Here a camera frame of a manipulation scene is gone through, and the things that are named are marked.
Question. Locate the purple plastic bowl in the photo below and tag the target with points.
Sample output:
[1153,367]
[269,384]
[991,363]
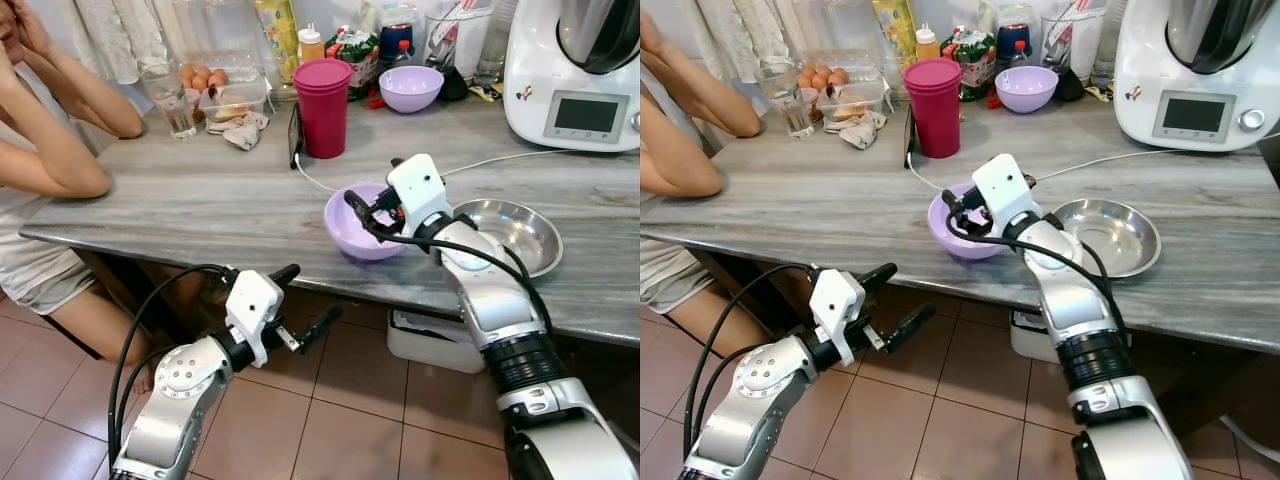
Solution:
[410,88]
[345,238]
[945,238]
[1027,88]

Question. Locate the person's right forearm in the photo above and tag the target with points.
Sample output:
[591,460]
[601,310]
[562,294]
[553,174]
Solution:
[680,160]
[50,150]

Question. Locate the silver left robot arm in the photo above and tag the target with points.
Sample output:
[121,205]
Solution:
[180,390]
[760,385]

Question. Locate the person's left forearm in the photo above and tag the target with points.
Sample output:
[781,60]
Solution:
[90,95]
[710,95]

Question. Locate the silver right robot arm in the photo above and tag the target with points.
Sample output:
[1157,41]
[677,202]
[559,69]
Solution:
[490,300]
[1080,300]

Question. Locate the person's left hand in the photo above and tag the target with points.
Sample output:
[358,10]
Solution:
[32,25]

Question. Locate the black smartphone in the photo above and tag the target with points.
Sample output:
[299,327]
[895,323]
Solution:
[909,135]

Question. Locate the magenta plastic tumbler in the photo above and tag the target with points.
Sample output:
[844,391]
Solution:
[322,105]
[933,105]

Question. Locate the white plastic box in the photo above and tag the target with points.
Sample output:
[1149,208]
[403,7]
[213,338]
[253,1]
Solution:
[435,340]
[1030,335]

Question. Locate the crumpled beige cloth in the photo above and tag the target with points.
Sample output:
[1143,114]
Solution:
[245,130]
[860,132]

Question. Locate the stainless steel plate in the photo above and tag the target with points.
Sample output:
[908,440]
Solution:
[515,240]
[1115,240]

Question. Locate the clear plastic food container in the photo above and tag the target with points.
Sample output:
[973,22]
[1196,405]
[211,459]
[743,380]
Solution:
[853,103]
[235,103]

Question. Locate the green and red packet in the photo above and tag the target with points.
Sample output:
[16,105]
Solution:
[972,60]
[352,55]

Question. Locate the small black object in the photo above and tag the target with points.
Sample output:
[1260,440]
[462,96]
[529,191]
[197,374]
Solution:
[455,85]
[1070,85]

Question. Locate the dark bottle with red cap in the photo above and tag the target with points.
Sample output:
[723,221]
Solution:
[397,45]
[1013,45]

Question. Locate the clear plastic egg container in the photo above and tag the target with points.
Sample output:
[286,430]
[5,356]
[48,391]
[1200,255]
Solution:
[240,65]
[860,65]

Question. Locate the yellow food packet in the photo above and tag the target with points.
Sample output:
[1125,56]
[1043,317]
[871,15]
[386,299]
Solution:
[277,30]
[893,25]

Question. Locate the clear drinking glass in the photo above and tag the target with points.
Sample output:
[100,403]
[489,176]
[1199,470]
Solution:
[172,105]
[795,105]

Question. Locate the clear measuring jug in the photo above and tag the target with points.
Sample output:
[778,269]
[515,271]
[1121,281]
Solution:
[1070,40]
[455,40]

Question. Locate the large clear plastic container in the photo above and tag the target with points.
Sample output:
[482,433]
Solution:
[215,25]
[835,25]

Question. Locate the person in white shirt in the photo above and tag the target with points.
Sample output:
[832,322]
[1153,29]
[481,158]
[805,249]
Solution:
[665,265]
[40,270]

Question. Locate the white kitchen machine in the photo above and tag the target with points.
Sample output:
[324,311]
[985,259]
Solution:
[560,60]
[1160,60]

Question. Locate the white lace curtain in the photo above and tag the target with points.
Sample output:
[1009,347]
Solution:
[110,35]
[735,35]

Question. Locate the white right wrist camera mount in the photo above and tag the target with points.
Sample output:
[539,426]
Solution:
[1003,185]
[418,185]

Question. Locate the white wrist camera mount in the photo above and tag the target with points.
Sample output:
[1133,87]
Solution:
[1003,185]
[252,300]
[835,300]
[418,185]

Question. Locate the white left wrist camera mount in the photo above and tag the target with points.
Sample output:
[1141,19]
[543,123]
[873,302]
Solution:
[835,300]
[252,300]

